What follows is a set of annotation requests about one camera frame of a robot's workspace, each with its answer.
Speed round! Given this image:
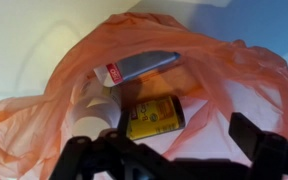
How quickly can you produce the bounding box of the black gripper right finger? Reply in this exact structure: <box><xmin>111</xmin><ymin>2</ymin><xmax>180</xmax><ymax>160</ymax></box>
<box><xmin>228</xmin><ymin>112</ymin><xmax>288</xmax><ymax>180</ymax></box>

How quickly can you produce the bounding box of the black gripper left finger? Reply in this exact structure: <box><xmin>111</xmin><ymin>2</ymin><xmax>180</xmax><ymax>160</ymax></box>
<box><xmin>48</xmin><ymin>109</ymin><xmax>172</xmax><ymax>180</ymax></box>

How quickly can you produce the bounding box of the white paper receipt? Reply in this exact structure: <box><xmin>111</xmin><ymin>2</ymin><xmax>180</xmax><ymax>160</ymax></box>
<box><xmin>71</xmin><ymin>78</ymin><xmax>123</xmax><ymax>138</ymax></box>

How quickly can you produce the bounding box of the orange plastic bag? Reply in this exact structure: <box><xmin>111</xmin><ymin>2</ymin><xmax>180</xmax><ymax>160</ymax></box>
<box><xmin>0</xmin><ymin>12</ymin><xmax>288</xmax><ymax>180</ymax></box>

